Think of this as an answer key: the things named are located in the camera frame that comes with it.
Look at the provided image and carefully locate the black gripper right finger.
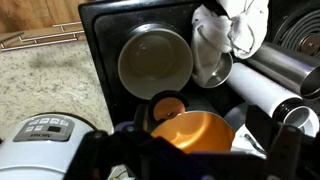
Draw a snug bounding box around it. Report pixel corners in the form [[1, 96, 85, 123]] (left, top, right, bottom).
[[245, 105, 302, 180]]

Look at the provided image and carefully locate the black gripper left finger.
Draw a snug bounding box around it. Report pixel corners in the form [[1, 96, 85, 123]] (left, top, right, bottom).
[[63, 131, 113, 180]]

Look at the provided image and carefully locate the black pot orange interior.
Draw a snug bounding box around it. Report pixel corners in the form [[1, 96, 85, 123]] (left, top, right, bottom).
[[143, 89, 236, 155]]

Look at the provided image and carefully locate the small steel bowl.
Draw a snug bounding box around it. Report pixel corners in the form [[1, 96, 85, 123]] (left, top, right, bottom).
[[203, 53, 233, 88]]

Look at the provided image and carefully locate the grey ceramic bowl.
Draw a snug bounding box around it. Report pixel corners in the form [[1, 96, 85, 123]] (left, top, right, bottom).
[[117, 24, 193, 100]]

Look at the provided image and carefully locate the white rice cooker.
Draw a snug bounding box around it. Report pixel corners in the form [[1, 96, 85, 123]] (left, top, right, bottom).
[[0, 113, 95, 180]]

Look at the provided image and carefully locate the white thermos bottle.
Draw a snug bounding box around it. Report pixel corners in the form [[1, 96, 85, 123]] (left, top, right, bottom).
[[226, 63, 319, 137]]

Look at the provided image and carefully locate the stainless steel tumbler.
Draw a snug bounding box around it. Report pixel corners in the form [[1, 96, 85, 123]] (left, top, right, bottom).
[[247, 42, 320, 100]]

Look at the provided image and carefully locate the white crumpled cloth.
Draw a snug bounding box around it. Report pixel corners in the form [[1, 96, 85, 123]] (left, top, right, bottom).
[[191, 0, 269, 87]]

